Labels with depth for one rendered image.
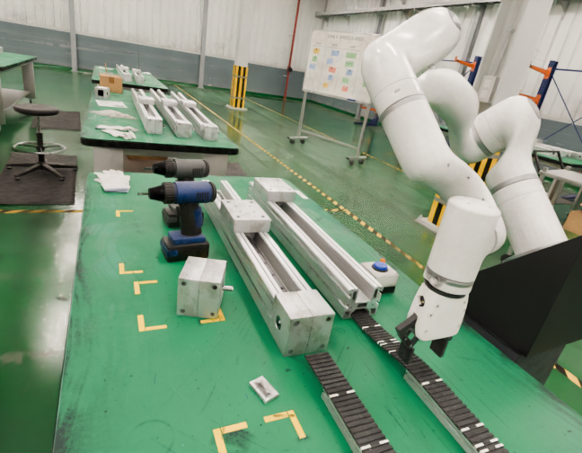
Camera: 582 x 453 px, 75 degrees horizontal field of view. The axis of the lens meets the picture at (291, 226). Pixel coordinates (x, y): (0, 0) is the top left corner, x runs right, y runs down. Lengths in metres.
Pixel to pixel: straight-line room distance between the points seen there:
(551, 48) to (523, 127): 8.76
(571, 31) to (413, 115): 9.12
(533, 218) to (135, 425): 0.96
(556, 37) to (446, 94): 8.94
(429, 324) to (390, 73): 0.46
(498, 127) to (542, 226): 0.28
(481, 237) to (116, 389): 0.65
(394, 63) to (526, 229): 0.56
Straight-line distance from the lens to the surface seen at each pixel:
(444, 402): 0.81
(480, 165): 4.10
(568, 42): 9.78
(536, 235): 1.11
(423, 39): 0.88
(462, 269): 0.71
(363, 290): 1.00
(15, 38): 15.86
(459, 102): 1.05
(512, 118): 1.17
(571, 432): 0.96
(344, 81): 6.68
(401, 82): 0.76
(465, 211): 0.67
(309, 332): 0.80
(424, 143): 0.71
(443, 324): 0.77
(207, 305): 0.87
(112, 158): 2.54
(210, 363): 0.79
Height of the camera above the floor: 1.32
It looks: 22 degrees down
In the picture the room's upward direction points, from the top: 10 degrees clockwise
